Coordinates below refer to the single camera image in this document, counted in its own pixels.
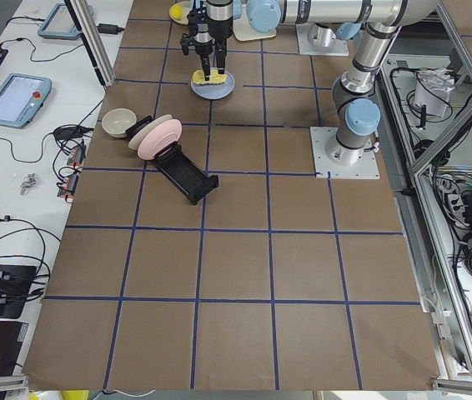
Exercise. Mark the blue plate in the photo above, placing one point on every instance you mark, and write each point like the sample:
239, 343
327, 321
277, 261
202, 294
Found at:
213, 91

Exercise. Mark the small metal clamp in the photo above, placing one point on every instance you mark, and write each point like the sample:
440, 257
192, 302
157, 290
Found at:
28, 182

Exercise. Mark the black power adapter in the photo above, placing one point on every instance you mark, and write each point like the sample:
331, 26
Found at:
109, 28

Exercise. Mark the yellow lemon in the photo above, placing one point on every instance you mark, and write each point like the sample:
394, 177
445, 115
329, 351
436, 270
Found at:
176, 12

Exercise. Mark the black power brick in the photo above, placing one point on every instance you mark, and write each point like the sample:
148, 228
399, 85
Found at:
68, 132

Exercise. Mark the lower teach pendant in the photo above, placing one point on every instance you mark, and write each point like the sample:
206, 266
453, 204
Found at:
21, 97

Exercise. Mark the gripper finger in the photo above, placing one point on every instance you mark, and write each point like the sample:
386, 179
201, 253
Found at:
223, 53
218, 60
204, 67
207, 69

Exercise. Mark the cream plate in rack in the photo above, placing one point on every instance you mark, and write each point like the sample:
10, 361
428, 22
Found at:
141, 129

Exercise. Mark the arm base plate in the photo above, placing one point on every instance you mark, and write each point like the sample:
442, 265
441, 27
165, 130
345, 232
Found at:
315, 39
333, 161

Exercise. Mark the black dish rack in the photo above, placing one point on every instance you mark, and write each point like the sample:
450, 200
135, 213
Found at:
191, 181

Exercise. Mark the round cream plate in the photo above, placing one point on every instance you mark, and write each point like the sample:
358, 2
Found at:
186, 10

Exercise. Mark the pink plate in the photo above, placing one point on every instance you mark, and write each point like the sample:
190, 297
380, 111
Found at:
159, 138

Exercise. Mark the upper teach pendant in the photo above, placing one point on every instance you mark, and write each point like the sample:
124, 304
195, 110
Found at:
58, 24

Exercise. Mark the white rectangular tray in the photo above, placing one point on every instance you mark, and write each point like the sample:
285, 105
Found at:
245, 33

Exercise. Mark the teach pendant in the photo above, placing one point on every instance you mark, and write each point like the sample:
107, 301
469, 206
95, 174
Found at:
21, 97
58, 24

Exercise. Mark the cream bowl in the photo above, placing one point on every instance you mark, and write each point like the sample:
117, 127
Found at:
117, 121

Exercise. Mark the aluminium frame post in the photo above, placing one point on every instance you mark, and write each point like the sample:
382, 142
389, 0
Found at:
84, 23

